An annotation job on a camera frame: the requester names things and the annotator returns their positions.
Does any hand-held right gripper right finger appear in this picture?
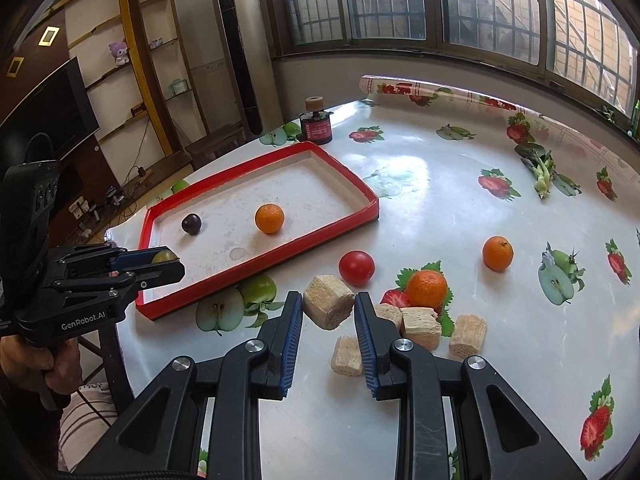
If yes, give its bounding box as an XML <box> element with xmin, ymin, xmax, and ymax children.
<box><xmin>352</xmin><ymin>292</ymin><xmax>590</xmax><ymax>480</ymax></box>

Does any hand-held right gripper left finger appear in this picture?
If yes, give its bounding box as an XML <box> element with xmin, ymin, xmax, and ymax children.
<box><xmin>57</xmin><ymin>290</ymin><xmax>305</xmax><ymax>480</ymax></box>

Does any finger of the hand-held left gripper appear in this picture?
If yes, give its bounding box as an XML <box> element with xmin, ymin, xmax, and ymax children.
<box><xmin>54</xmin><ymin>244</ymin><xmax>174</xmax><ymax>269</ymax></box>
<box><xmin>46</xmin><ymin>258</ymin><xmax>186</xmax><ymax>312</ymax></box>

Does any beige puffed grain block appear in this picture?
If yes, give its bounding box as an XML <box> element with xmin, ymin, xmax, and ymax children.
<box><xmin>400</xmin><ymin>306</ymin><xmax>443</xmax><ymax>352</ymax></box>
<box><xmin>375</xmin><ymin>303</ymin><xmax>404</xmax><ymax>333</ymax></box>
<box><xmin>448</xmin><ymin>313</ymin><xmax>488</xmax><ymax>359</ymax></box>
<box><xmin>330</xmin><ymin>336</ymin><xmax>365</xmax><ymax>377</ymax></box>
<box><xmin>302</xmin><ymin>274</ymin><xmax>356</xmax><ymax>331</ymax></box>

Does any red tomato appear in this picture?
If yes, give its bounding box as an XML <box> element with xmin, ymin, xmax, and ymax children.
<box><xmin>338</xmin><ymin>251</ymin><xmax>376</xmax><ymax>287</ymax></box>

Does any orange mandarin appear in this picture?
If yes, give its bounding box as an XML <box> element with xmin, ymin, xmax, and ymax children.
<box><xmin>254</xmin><ymin>203</ymin><xmax>285</xmax><ymax>235</ymax></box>
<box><xmin>405</xmin><ymin>269</ymin><xmax>449</xmax><ymax>309</ymax></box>
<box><xmin>482</xmin><ymin>235</ymin><xmax>515</xmax><ymax>273</ymax></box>

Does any red rimmed white tray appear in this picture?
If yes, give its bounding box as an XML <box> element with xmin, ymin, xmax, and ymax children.
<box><xmin>135</xmin><ymin>141</ymin><xmax>379</xmax><ymax>321</ymax></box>

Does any person's left hand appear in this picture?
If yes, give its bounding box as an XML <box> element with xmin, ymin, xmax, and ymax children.
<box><xmin>0</xmin><ymin>332</ymin><xmax>83</xmax><ymax>396</ymax></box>

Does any wooden television cabinet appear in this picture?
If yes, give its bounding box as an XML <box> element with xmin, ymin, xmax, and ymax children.
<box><xmin>50</xmin><ymin>150</ymin><xmax>196</xmax><ymax>241</ymax></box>

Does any striped cloth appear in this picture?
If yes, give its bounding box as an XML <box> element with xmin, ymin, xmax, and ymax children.
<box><xmin>59</xmin><ymin>382</ymin><xmax>118</xmax><ymax>471</ymax></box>

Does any dark wooden bench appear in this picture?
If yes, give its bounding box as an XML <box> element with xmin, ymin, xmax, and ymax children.
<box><xmin>185</xmin><ymin>125</ymin><xmax>248</xmax><ymax>168</ymax></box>

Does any fruit print tablecloth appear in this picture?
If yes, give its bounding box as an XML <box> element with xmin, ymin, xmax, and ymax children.
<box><xmin>102</xmin><ymin>74</ymin><xmax>640</xmax><ymax>480</ymax></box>

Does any black flat television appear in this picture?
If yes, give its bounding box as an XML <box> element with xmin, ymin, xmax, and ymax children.
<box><xmin>0</xmin><ymin>56</ymin><xmax>101</xmax><ymax>161</ymax></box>

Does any black canister with cork top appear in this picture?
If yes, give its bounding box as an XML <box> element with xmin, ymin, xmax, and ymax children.
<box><xmin>298</xmin><ymin>96</ymin><xmax>335</xmax><ymax>146</ymax></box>

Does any white standing air conditioner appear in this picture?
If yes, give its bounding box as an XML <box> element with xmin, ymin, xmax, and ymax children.
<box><xmin>209</xmin><ymin>0</ymin><xmax>279</xmax><ymax>136</ymax></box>

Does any green leafy vegetable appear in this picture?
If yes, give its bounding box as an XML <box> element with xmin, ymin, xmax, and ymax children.
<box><xmin>514</xmin><ymin>142</ymin><xmax>557</xmax><ymax>200</ymax></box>

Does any barred window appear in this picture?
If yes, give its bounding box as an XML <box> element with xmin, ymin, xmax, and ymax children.
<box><xmin>272</xmin><ymin>0</ymin><xmax>640</xmax><ymax>116</ymax></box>

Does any wooden wall shelf unit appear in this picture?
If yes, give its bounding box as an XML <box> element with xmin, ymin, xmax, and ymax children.
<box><xmin>30</xmin><ymin>0</ymin><xmax>216</xmax><ymax>171</ymax></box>

